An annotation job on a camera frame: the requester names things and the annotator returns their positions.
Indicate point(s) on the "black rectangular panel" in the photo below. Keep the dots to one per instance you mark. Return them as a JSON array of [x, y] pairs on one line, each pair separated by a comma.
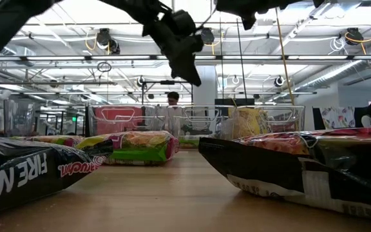
[[234, 102]]

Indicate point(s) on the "black upright board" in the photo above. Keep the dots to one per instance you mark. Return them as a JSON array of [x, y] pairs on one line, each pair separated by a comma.
[[317, 119]]

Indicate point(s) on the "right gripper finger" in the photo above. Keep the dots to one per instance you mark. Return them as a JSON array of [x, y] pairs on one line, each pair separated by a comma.
[[249, 21]]

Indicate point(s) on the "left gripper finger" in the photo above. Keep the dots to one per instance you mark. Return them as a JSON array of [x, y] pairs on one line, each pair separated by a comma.
[[192, 71], [176, 64]]

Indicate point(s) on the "black gantry frame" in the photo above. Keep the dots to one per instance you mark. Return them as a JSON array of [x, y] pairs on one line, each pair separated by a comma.
[[167, 82]]

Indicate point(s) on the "clear plastic cup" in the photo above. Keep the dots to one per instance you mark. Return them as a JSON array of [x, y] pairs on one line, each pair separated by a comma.
[[19, 119]]

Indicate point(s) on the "red panel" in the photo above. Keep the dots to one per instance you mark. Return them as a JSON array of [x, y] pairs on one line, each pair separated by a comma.
[[121, 124]]

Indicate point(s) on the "floral print cloth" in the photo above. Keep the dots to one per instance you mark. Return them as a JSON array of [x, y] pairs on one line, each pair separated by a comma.
[[337, 117]]

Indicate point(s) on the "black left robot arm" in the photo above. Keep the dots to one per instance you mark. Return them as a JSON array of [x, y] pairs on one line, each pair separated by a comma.
[[2, 22]]

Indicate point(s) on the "black aluminium rig frame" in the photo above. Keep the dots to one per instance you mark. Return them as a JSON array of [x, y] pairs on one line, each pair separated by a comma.
[[89, 122]]

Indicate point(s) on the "yellow chicken ramen pack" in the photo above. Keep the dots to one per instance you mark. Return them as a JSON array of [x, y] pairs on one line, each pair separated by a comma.
[[253, 124]]

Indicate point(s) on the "black fire noodle pack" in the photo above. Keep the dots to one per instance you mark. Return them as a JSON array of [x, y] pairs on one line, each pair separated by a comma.
[[269, 167], [27, 174]]

